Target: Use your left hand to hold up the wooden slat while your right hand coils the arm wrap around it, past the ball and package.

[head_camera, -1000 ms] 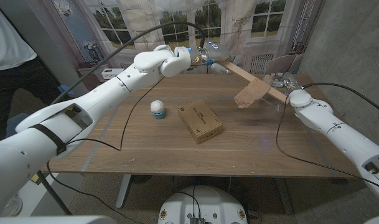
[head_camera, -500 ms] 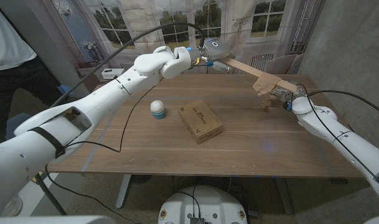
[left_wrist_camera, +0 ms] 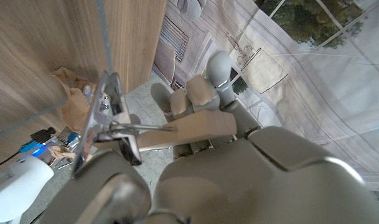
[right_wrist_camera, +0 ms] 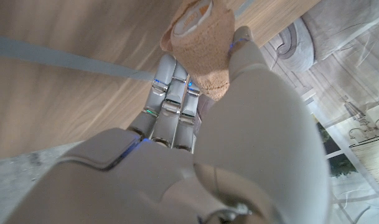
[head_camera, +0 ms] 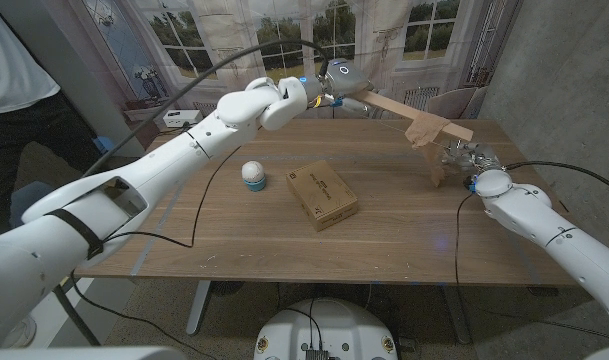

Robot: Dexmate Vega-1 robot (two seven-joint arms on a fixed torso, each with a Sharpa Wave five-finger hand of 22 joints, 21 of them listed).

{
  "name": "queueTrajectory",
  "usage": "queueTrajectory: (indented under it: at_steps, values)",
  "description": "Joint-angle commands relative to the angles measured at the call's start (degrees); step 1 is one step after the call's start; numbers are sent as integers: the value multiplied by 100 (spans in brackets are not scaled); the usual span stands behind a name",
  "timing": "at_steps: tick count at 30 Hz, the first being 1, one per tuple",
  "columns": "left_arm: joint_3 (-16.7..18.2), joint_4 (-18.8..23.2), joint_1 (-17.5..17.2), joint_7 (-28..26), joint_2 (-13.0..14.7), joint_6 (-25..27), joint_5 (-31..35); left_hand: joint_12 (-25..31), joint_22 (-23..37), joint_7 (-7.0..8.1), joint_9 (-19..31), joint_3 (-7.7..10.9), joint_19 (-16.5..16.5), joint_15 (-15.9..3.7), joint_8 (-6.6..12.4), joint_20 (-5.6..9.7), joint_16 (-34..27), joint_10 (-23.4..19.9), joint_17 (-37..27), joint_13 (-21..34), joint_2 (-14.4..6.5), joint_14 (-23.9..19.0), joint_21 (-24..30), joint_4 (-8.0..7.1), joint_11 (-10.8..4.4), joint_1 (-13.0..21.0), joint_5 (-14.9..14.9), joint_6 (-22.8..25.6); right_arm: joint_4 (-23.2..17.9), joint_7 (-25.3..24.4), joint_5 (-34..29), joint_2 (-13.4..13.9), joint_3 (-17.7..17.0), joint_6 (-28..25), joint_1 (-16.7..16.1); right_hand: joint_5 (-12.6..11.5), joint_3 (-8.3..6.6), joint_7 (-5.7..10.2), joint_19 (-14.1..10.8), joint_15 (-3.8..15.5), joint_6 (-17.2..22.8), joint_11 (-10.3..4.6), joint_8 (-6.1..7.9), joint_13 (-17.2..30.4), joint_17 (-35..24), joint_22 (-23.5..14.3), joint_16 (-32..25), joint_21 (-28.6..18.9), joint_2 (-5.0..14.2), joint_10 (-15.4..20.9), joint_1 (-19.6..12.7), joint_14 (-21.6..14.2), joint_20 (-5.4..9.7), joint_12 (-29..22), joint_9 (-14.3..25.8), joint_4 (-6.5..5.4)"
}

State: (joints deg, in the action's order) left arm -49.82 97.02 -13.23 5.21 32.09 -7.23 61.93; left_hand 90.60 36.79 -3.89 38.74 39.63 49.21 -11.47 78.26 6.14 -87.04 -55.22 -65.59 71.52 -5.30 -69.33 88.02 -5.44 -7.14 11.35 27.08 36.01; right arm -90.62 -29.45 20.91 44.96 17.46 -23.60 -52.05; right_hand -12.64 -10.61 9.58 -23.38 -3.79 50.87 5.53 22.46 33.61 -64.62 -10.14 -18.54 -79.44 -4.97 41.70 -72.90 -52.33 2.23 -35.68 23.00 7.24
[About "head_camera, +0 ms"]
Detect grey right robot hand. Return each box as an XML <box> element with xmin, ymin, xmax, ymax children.
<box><xmin>441</xmin><ymin>139</ymin><xmax>503</xmax><ymax>177</ymax></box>

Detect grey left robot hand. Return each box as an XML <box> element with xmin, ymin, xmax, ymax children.
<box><xmin>313</xmin><ymin>58</ymin><xmax>374</xmax><ymax>114</ymax></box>

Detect light wooden slat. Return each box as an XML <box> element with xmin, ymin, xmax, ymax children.
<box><xmin>352</xmin><ymin>89</ymin><xmax>475</xmax><ymax>143</ymax></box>

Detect beige elastic arm wrap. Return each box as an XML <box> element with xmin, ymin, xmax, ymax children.
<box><xmin>404</xmin><ymin>111</ymin><xmax>453</xmax><ymax>189</ymax></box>

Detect brown cardboard package box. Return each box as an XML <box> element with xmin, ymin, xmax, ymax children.
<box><xmin>285</xmin><ymin>159</ymin><xmax>359</xmax><ymax>233</ymax></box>

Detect printed window backdrop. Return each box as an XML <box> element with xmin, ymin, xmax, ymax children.
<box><xmin>43</xmin><ymin>0</ymin><xmax>523</xmax><ymax>151</ymax></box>

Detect white baseball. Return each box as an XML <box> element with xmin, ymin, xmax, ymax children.
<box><xmin>241</xmin><ymin>160</ymin><xmax>266</xmax><ymax>184</ymax></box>

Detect grey table leg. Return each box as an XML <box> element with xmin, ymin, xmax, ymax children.
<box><xmin>441</xmin><ymin>284</ymin><xmax>471</xmax><ymax>345</ymax></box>
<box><xmin>185</xmin><ymin>279</ymin><xmax>210</xmax><ymax>336</ymax></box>

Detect white power strip box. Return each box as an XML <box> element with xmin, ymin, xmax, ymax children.
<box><xmin>162</xmin><ymin>109</ymin><xmax>204</xmax><ymax>129</ymax></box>

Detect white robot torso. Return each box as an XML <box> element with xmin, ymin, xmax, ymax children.
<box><xmin>252</xmin><ymin>298</ymin><xmax>399</xmax><ymax>360</ymax></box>

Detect person in white shirt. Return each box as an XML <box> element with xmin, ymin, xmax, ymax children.
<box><xmin>0</xmin><ymin>0</ymin><xmax>103</xmax><ymax>241</ymax></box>

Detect blue chair seat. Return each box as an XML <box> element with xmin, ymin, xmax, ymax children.
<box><xmin>8</xmin><ymin>180</ymin><xmax>55</xmax><ymax>226</ymax></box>

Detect black stand leg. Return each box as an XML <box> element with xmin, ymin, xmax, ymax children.
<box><xmin>52</xmin><ymin>284</ymin><xmax>103</xmax><ymax>347</ymax></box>

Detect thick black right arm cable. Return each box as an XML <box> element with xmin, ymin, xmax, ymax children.
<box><xmin>503</xmin><ymin>160</ymin><xmax>609</xmax><ymax>196</ymax></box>

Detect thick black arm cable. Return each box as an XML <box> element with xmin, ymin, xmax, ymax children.
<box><xmin>503</xmin><ymin>160</ymin><xmax>609</xmax><ymax>196</ymax></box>
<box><xmin>81</xmin><ymin>38</ymin><xmax>331</xmax><ymax>179</ymax></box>

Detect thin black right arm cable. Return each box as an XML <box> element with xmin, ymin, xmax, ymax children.
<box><xmin>453</xmin><ymin>192</ymin><xmax>609</xmax><ymax>344</ymax></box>

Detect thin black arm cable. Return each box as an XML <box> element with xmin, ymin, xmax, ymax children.
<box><xmin>453</xmin><ymin>192</ymin><xmax>609</xmax><ymax>344</ymax></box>
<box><xmin>68</xmin><ymin>144</ymin><xmax>243</xmax><ymax>360</ymax></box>

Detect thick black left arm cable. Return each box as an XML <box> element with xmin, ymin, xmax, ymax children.
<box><xmin>81</xmin><ymin>38</ymin><xmax>331</xmax><ymax>179</ymax></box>

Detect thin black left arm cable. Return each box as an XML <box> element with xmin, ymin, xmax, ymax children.
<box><xmin>68</xmin><ymin>144</ymin><xmax>243</xmax><ymax>360</ymax></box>

